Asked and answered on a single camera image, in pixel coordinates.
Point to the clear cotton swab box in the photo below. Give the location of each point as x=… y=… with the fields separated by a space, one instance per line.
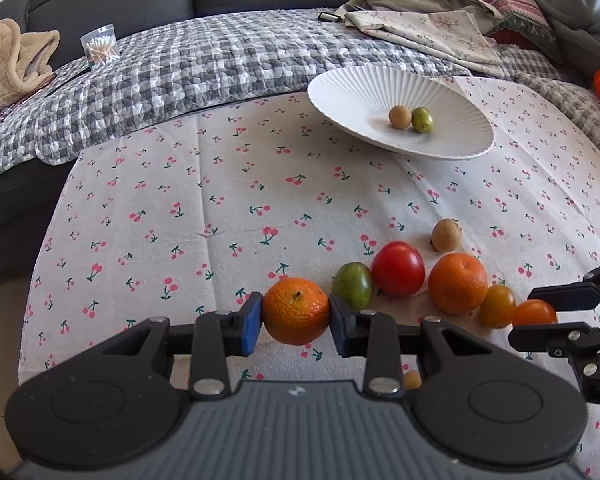
x=100 y=46

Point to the grey checkered blanket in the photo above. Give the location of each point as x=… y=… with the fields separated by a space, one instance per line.
x=168 y=71

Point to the red tomato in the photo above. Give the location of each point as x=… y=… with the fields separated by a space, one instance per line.
x=398 y=270

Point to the orange tomato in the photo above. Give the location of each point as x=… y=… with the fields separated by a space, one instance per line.
x=534 y=312

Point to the beige fleece blanket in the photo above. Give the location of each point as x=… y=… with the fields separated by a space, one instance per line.
x=24 y=60

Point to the large orange mandarin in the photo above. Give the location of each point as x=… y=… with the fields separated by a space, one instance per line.
x=458 y=283

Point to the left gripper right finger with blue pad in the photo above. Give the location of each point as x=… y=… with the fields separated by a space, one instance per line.
x=373 y=336

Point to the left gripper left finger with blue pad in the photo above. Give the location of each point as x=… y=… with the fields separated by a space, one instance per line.
x=216 y=336

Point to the floral beige cloth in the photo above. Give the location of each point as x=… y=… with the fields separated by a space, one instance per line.
x=452 y=36

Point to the yellow-orange tomato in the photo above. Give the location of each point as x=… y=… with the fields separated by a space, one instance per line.
x=498 y=308

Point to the brown kiwi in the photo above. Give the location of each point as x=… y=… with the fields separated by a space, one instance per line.
x=400 y=117
x=412 y=380
x=446 y=235

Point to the white ribbed plate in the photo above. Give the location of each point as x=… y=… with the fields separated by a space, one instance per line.
x=358 y=99

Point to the grey knitted throw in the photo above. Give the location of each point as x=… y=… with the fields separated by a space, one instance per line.
x=559 y=84

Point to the small orange mandarin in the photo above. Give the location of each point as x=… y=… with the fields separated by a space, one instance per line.
x=295 y=311

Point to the round green tomato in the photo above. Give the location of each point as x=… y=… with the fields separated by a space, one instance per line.
x=422 y=121

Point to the oval green tomato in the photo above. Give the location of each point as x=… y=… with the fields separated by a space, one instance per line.
x=354 y=283

